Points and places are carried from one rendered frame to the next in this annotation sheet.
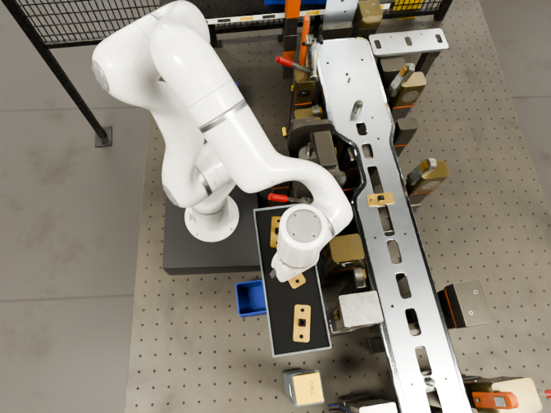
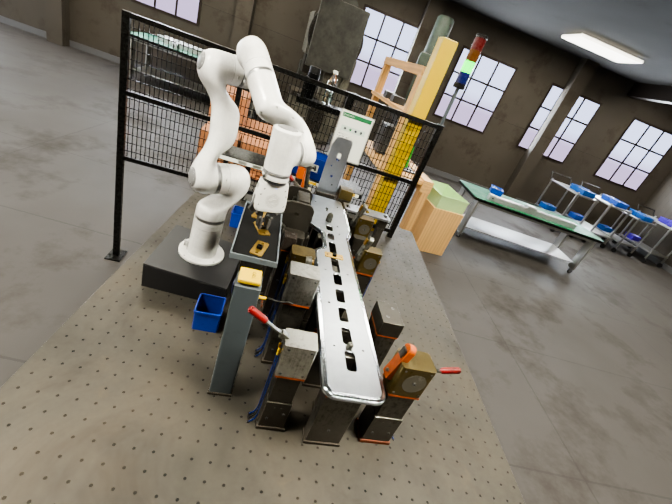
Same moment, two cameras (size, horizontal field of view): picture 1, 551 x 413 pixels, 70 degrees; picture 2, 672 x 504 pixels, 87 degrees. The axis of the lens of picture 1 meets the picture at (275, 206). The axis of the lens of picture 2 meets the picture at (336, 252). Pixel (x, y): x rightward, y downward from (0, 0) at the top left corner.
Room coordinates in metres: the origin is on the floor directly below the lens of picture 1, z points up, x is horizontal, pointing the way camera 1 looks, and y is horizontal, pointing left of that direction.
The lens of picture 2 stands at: (-0.83, -0.24, 1.73)
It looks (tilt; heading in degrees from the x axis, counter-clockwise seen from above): 28 degrees down; 356
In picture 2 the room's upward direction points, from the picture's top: 21 degrees clockwise
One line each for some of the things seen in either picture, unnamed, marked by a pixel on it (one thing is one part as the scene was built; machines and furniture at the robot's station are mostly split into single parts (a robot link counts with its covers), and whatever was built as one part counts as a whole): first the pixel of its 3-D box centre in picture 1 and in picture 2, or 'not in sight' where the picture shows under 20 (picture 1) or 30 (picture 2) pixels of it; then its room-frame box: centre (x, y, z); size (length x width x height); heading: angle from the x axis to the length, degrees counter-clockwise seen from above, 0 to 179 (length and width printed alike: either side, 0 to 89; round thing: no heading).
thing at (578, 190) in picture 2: not in sight; (562, 204); (7.27, -5.13, 0.53); 1.12 x 0.65 x 1.06; 6
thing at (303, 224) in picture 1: (302, 235); (283, 149); (0.23, -0.05, 1.44); 0.09 x 0.08 x 0.13; 134
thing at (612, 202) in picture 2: not in sight; (592, 214); (7.37, -5.94, 0.54); 1.14 x 0.67 x 1.08; 7
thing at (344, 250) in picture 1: (330, 265); (286, 290); (0.32, -0.19, 0.89); 0.12 x 0.08 x 0.38; 102
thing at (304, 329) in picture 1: (302, 323); (259, 247); (0.10, -0.08, 1.17); 0.08 x 0.04 x 0.01; 0
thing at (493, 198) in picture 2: not in sight; (518, 224); (4.64, -3.14, 0.39); 2.18 x 0.88 x 0.79; 95
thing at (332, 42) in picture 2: not in sight; (317, 69); (6.86, 0.88, 1.31); 1.34 x 1.20 x 2.61; 97
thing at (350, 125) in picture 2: not in sight; (350, 137); (1.53, -0.21, 1.30); 0.23 x 0.02 x 0.31; 102
